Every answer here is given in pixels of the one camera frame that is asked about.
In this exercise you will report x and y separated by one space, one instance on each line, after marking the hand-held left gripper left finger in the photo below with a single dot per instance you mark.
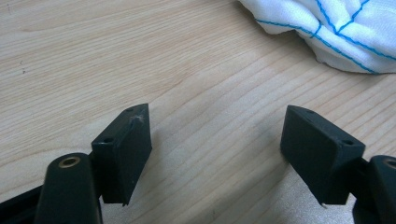
124 161

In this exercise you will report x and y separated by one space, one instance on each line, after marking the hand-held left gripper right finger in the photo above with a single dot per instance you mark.
314 155

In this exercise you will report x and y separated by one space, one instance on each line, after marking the white cloth with blue grid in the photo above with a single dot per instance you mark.
345 31

